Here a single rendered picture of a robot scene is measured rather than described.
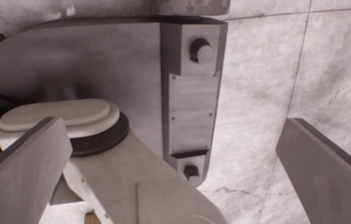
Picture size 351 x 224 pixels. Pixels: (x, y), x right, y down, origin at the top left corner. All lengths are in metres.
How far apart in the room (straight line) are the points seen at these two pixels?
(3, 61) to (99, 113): 0.25
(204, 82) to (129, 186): 0.30
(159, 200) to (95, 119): 0.18
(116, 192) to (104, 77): 0.27
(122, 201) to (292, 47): 0.75
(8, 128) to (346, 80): 1.18
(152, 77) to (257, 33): 0.41
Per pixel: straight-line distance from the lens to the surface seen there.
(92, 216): 1.09
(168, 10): 0.44
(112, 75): 0.47
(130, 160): 0.33
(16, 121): 0.40
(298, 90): 0.96
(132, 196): 0.28
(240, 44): 0.72
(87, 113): 0.36
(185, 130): 0.54
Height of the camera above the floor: 0.61
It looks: 57 degrees down
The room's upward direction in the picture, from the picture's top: 157 degrees clockwise
